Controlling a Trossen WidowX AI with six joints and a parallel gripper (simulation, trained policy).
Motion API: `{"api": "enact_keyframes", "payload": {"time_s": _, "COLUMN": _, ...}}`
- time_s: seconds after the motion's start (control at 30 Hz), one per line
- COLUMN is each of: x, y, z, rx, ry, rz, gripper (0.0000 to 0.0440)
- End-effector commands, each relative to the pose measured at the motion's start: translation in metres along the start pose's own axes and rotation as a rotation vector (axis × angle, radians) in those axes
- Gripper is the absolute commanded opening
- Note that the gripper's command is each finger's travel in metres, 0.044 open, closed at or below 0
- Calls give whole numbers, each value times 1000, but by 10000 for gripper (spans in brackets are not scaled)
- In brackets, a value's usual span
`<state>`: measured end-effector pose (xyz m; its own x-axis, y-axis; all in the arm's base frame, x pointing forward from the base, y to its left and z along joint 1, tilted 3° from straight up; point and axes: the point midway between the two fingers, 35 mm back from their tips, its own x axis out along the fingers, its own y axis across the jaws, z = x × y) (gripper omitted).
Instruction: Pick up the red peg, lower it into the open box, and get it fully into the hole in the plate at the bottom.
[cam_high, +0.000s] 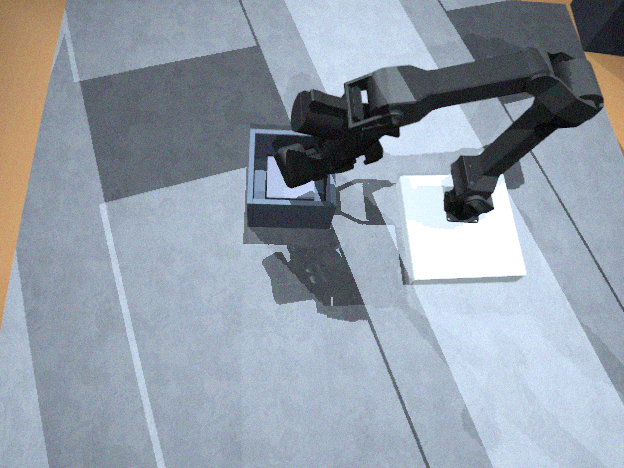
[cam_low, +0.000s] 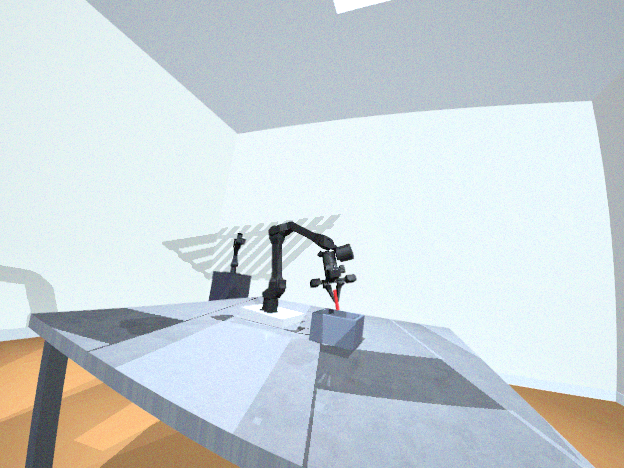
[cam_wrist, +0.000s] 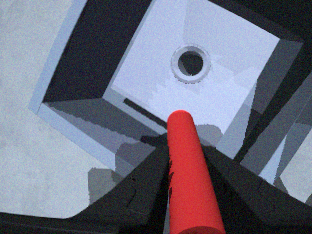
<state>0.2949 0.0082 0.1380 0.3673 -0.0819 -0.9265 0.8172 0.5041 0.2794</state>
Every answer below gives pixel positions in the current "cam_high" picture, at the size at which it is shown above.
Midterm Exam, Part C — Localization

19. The pale blue square plate with hole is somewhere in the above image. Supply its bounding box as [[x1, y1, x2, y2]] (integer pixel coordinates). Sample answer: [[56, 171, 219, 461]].
[[266, 156, 315, 201]]

